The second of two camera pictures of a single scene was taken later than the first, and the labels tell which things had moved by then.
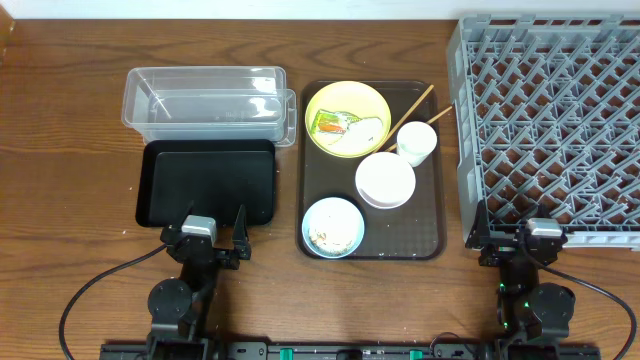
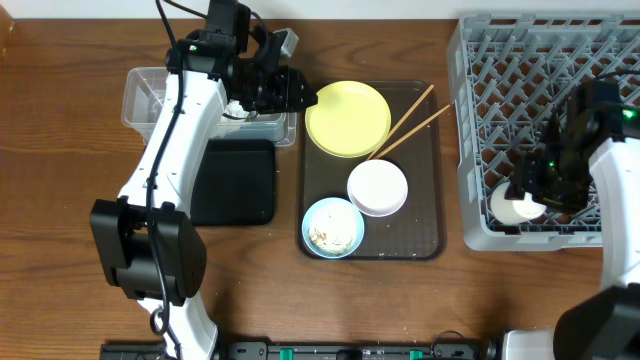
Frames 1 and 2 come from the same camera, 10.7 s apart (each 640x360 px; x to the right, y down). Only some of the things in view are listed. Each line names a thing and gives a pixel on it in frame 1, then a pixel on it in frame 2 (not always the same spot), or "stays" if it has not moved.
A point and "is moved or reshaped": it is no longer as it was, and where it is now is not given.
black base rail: x=351 y=351 stays
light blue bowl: x=333 y=227 stays
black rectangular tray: x=219 y=176 stays
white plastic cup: x=416 y=141 -> x=514 y=211
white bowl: x=385 y=180 is moved or reshaped
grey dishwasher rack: x=547 y=114 stays
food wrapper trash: x=362 y=134 -> x=235 y=108
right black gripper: x=507 y=245 -> x=538 y=176
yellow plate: x=348 y=119 stays
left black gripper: x=209 y=251 -> x=288 y=89
